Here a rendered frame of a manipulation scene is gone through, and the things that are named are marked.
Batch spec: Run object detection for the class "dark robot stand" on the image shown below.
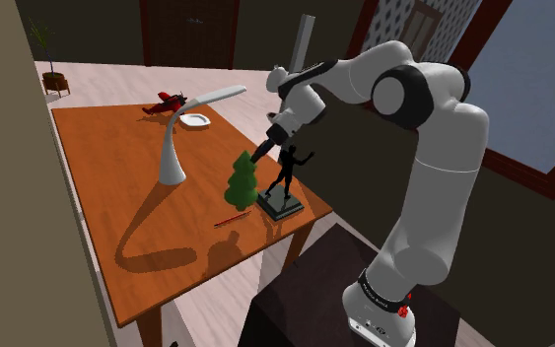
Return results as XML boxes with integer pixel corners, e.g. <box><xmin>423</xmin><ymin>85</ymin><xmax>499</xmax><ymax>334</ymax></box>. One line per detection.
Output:
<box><xmin>237</xmin><ymin>222</ymin><xmax>461</xmax><ymax>347</ymax></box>

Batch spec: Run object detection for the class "orange wooden table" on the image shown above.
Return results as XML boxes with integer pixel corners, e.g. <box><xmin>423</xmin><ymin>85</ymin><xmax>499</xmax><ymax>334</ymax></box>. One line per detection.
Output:
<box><xmin>50</xmin><ymin>103</ymin><xmax>334</xmax><ymax>347</ymax></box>

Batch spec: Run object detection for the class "green toy tree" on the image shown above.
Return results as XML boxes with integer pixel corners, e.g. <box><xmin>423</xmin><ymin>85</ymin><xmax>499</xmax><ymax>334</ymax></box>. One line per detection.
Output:
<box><xmin>223</xmin><ymin>150</ymin><xmax>260</xmax><ymax>212</ymax></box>

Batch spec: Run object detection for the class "grey upright post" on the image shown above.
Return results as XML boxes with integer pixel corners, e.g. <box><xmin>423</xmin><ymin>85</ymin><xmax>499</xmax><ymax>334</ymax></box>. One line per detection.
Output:
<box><xmin>288</xmin><ymin>13</ymin><xmax>316</xmax><ymax>74</ymax></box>

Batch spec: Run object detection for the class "white desk lamp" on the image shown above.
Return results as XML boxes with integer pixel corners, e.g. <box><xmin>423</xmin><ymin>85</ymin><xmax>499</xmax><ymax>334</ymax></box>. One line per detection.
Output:
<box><xmin>158</xmin><ymin>85</ymin><xmax>247</xmax><ymax>186</ymax></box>

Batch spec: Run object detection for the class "potted plant on stand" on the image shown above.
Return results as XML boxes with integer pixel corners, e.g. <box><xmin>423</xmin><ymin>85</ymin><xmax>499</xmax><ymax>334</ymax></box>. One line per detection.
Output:
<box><xmin>28</xmin><ymin>17</ymin><xmax>72</xmax><ymax>99</ymax></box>

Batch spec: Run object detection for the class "red pencil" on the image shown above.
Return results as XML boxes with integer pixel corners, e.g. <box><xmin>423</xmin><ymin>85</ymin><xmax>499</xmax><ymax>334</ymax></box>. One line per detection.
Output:
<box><xmin>213</xmin><ymin>210</ymin><xmax>253</xmax><ymax>228</ymax></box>

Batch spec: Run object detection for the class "white plate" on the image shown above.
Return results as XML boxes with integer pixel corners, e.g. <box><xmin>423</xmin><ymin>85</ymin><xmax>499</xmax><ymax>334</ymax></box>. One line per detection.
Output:
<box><xmin>178</xmin><ymin>112</ymin><xmax>211</xmax><ymax>128</ymax></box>

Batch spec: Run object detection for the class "black human figure statue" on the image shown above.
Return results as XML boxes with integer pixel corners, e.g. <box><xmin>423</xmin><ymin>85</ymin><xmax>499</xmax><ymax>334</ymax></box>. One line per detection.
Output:
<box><xmin>255</xmin><ymin>144</ymin><xmax>316</xmax><ymax>222</ymax></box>

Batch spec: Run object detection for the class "red toy airplane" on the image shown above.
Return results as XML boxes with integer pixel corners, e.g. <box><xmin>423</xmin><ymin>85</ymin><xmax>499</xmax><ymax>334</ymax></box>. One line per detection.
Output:
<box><xmin>141</xmin><ymin>91</ymin><xmax>188</xmax><ymax>116</ymax></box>

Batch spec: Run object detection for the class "framed wall picture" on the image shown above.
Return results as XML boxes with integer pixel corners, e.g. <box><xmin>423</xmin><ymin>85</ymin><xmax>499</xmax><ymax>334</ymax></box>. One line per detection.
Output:
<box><xmin>398</xmin><ymin>0</ymin><xmax>445</xmax><ymax>63</ymax></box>

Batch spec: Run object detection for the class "dark wooden door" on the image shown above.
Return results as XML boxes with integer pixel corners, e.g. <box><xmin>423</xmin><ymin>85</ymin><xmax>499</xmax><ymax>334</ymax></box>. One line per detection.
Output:
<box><xmin>138</xmin><ymin>0</ymin><xmax>241</xmax><ymax>71</ymax></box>

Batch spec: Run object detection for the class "window with red frame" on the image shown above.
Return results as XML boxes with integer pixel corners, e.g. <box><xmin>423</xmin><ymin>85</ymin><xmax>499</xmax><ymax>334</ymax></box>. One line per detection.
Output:
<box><xmin>447</xmin><ymin>0</ymin><xmax>555</xmax><ymax>201</ymax></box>

